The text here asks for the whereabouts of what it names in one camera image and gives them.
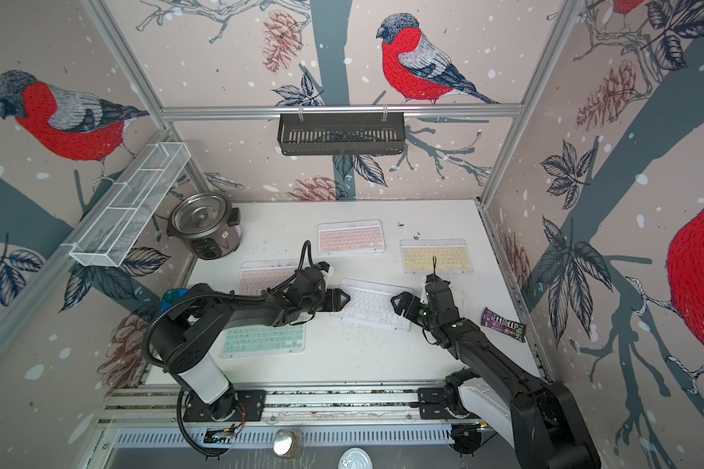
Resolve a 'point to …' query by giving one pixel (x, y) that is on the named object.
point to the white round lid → (355, 457)
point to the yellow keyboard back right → (452, 256)
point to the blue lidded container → (169, 296)
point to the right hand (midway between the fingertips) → (398, 300)
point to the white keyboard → (372, 303)
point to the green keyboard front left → (265, 340)
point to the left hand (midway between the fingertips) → (350, 299)
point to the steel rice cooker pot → (207, 223)
